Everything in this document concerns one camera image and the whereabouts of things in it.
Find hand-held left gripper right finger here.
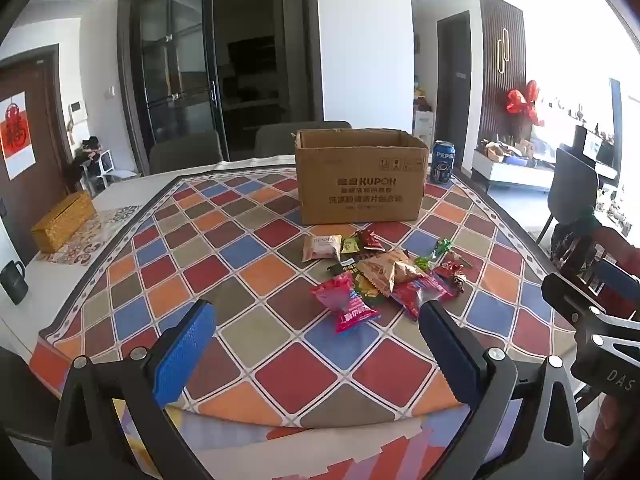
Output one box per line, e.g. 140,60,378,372
419,300,586,480

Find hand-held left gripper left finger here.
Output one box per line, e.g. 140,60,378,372
52,299,217,480

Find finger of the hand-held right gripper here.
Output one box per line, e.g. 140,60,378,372
560,242,640,303
541,272,640,356

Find white pink snack packet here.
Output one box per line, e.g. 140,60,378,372
301,234,343,262

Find brown cardboard box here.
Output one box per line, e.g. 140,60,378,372
294,128,431,226

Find person's right hand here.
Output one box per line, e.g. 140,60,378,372
586,392,640,463

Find red foil candy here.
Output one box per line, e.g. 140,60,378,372
434,259,472,293

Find colourful diamond tablecloth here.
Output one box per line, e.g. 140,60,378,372
29,167,576,428

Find brown snack bag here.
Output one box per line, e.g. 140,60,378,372
356,249,426,293

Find yellow green snack packet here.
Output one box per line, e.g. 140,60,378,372
352,272,382,302

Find dark side chair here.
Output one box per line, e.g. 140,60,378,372
539,147,601,246

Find pink red snack packet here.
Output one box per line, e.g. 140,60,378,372
310,275,381,336

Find white low cabinet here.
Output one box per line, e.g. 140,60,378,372
471,150,557,192

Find pastel patchwork cloth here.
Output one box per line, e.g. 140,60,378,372
120,400,481,480

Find floral place mat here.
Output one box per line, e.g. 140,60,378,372
35,204,142,266

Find yellow woven tissue box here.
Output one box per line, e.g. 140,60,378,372
31,191,96,253

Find blue soda can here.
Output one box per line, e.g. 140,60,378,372
431,140,457,184

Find black mug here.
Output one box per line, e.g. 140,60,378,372
0,260,29,306

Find cream table cover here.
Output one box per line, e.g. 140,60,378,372
90,152,301,211

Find grey dining chair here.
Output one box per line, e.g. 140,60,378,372
149,130,224,175
255,121,352,159

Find red flower decoration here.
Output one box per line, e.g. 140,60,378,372
506,80,546,127

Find white stool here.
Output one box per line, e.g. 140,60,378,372
75,152,117,192

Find dark interior door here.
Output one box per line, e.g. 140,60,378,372
436,10,474,173

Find brown wooden door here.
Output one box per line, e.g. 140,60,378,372
0,45,77,263

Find red and white door poster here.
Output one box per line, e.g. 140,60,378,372
0,92,37,179

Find black framed glass door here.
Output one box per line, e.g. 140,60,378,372
119,0,227,162

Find black range hood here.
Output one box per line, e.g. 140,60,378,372
227,36,277,79

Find dark slatted wall panel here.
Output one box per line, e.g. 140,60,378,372
477,0,529,142

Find gold wall ornament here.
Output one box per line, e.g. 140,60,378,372
495,30,511,74

